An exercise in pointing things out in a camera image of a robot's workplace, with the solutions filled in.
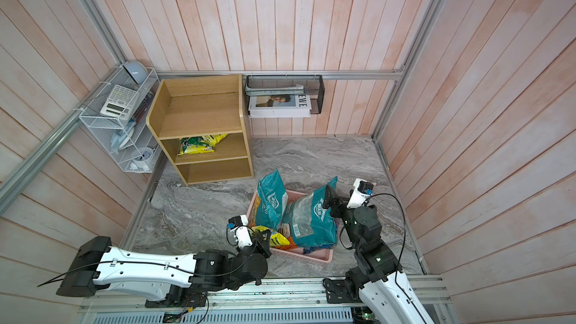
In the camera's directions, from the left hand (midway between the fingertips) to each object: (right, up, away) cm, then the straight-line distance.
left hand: (272, 236), depth 70 cm
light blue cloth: (-58, +34, +12) cm, 68 cm away
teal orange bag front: (+12, +4, -1) cm, 13 cm away
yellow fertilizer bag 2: (+1, -1, 0) cm, 1 cm away
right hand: (+22, +15, +3) cm, 27 cm away
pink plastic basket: (+19, -11, +11) cm, 24 cm away
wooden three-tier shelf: (-28, +38, +12) cm, 49 cm away
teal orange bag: (0, +11, +4) cm, 11 cm away
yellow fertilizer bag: (-31, +30, +18) cm, 47 cm away
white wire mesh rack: (-50, +28, +10) cm, 58 cm away
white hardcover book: (+5, +47, +23) cm, 53 cm away
